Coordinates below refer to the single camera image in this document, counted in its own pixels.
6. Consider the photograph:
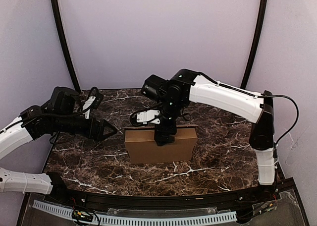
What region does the small green circuit board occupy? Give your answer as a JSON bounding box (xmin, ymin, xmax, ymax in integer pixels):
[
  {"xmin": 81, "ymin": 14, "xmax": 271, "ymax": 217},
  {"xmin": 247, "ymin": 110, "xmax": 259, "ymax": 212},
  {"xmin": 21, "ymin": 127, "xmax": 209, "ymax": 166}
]
[{"xmin": 71, "ymin": 210, "xmax": 94, "ymax": 222}]

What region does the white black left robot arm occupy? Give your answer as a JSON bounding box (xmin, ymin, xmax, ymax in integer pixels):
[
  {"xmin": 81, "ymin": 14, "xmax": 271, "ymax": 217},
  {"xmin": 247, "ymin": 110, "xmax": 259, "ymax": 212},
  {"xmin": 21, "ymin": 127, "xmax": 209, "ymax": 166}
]
[{"xmin": 0, "ymin": 87, "xmax": 117, "ymax": 195}]

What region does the grey slotted cable duct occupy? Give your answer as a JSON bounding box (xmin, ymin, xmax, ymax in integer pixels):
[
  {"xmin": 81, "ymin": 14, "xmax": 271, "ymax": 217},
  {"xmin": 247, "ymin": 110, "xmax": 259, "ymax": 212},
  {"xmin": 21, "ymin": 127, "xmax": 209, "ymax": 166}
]
[{"xmin": 33, "ymin": 200, "xmax": 237, "ymax": 226}]

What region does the black left frame post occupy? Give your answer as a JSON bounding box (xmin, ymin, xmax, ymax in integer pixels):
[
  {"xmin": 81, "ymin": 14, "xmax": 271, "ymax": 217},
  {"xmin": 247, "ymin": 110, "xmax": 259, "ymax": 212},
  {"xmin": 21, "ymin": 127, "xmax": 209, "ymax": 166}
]
[{"xmin": 51, "ymin": 0, "xmax": 81, "ymax": 93}]

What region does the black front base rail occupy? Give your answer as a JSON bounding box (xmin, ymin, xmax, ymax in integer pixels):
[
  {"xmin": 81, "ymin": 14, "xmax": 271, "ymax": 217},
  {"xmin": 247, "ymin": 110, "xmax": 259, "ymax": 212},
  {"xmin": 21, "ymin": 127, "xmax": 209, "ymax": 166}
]
[{"xmin": 24, "ymin": 178, "xmax": 302, "ymax": 216}]

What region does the black frame post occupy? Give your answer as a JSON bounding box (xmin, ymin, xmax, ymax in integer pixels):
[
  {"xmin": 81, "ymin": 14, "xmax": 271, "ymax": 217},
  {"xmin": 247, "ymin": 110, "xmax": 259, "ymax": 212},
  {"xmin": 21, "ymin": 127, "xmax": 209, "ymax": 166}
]
[
  {"xmin": 51, "ymin": 0, "xmax": 81, "ymax": 93},
  {"xmin": 240, "ymin": 0, "xmax": 267, "ymax": 89}
]

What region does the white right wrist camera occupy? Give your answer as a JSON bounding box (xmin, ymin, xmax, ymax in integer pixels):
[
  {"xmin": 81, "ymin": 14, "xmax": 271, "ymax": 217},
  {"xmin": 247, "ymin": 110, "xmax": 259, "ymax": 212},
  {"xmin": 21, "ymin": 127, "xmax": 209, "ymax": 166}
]
[{"xmin": 129, "ymin": 110, "xmax": 160, "ymax": 127}]

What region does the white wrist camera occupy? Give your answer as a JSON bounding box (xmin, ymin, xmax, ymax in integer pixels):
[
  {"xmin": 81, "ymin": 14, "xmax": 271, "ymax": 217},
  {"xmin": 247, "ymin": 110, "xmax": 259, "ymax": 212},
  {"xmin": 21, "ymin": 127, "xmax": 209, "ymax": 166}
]
[
  {"xmin": 129, "ymin": 110, "xmax": 160, "ymax": 127},
  {"xmin": 82, "ymin": 87, "xmax": 104, "ymax": 119}
]

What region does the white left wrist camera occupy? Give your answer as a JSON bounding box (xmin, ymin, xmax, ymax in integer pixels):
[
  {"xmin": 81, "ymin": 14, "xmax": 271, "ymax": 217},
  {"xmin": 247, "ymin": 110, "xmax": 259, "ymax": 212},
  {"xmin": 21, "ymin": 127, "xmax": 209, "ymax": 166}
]
[{"xmin": 82, "ymin": 87, "xmax": 104, "ymax": 119}]

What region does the black right frame post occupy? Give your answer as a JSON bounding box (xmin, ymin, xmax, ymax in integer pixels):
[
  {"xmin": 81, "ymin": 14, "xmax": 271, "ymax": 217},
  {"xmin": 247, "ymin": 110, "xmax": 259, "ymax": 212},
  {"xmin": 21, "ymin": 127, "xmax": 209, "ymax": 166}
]
[{"xmin": 240, "ymin": 0, "xmax": 267, "ymax": 89}]

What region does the brown cardboard box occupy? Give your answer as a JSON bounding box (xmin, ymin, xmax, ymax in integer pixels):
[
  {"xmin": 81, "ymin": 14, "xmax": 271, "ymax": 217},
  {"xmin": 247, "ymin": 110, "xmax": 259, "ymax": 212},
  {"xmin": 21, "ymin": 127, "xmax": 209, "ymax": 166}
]
[{"xmin": 124, "ymin": 124, "xmax": 198, "ymax": 164}]

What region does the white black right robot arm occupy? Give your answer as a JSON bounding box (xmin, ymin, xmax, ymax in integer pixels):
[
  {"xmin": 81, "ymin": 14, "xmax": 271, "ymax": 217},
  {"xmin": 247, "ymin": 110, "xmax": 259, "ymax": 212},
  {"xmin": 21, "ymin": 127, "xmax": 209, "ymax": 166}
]
[{"xmin": 136, "ymin": 69, "xmax": 292, "ymax": 186}]

